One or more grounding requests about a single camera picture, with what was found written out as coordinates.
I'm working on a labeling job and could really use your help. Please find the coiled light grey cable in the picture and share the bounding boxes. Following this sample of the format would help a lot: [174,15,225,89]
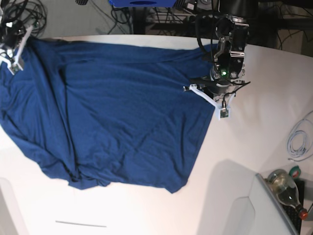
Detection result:
[286,113,313,162]

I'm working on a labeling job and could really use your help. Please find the black coiled cables on floor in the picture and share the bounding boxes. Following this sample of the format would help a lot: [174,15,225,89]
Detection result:
[0,0,48,38]

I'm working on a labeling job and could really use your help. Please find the blue box with slot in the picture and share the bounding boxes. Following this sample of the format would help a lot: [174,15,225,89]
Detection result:
[109,0,176,8]

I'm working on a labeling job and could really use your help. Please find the clear plastic bottle red cap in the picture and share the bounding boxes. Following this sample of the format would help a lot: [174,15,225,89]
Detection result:
[267,169,308,220]

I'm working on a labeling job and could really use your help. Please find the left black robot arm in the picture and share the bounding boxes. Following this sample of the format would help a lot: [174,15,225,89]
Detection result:
[191,0,258,99]

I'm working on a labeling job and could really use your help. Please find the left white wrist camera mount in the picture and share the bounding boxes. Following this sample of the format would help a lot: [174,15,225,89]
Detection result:
[183,80,250,120]

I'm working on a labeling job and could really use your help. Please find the dark blue t-shirt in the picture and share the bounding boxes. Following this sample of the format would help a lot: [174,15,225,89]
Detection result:
[0,39,214,193]

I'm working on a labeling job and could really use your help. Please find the green tape roll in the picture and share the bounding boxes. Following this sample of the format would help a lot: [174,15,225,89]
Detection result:
[289,165,301,179]

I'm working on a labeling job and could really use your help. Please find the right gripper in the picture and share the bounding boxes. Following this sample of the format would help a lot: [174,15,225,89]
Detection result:
[0,25,24,49]

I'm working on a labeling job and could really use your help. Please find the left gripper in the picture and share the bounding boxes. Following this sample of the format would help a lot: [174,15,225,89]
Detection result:
[204,80,234,99]

